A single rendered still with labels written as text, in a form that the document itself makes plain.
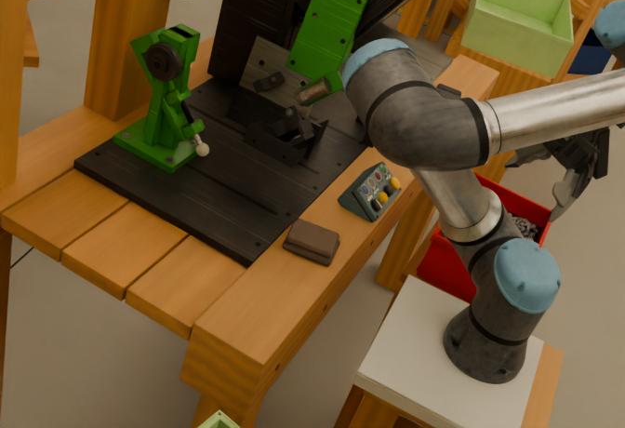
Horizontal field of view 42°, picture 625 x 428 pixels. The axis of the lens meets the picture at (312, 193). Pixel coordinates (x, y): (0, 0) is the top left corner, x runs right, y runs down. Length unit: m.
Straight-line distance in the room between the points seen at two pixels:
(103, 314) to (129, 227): 1.06
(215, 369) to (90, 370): 1.07
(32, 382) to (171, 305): 1.05
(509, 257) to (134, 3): 0.88
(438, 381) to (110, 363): 1.25
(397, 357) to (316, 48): 0.69
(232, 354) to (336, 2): 0.78
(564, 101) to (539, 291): 0.36
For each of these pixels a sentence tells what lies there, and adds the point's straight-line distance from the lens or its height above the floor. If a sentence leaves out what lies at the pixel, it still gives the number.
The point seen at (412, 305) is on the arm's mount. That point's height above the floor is 0.89.
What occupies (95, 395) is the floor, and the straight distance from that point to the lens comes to 2.39.
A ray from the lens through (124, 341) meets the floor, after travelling 2.53.
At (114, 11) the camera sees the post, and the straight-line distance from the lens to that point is 1.71.
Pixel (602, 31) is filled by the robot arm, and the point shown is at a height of 1.49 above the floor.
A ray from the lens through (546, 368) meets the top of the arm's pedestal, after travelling 1.65.
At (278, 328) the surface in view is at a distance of 1.40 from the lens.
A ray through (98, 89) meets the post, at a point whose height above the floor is 0.94.
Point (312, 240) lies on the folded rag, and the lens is 1.54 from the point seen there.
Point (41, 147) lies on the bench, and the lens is 1.72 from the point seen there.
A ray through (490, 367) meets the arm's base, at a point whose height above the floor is 0.93.
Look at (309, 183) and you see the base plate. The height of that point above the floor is 0.90.
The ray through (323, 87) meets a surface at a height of 1.09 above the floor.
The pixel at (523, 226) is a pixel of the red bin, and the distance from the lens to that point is 1.95.
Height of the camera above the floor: 1.89
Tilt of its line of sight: 35 degrees down
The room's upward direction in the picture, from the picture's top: 19 degrees clockwise
